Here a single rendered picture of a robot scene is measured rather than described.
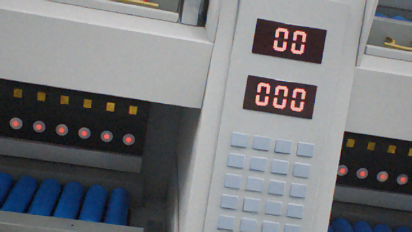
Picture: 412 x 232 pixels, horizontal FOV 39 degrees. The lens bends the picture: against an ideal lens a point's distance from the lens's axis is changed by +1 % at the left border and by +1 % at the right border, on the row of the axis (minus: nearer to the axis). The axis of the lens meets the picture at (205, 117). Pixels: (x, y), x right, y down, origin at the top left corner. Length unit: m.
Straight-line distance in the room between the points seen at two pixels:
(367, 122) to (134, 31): 0.17
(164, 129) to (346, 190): 0.19
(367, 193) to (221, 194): 0.25
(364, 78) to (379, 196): 0.22
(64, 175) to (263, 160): 0.22
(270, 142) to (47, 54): 0.15
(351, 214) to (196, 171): 0.23
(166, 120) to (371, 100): 0.24
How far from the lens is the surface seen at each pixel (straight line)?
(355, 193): 0.59
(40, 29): 0.38
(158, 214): 0.54
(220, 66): 0.37
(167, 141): 0.57
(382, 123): 0.41
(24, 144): 0.56
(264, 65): 0.37
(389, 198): 0.60
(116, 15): 0.41
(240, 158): 0.37
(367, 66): 0.40
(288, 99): 0.37
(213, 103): 0.37
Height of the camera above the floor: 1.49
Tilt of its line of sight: 3 degrees down
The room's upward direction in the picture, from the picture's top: 9 degrees clockwise
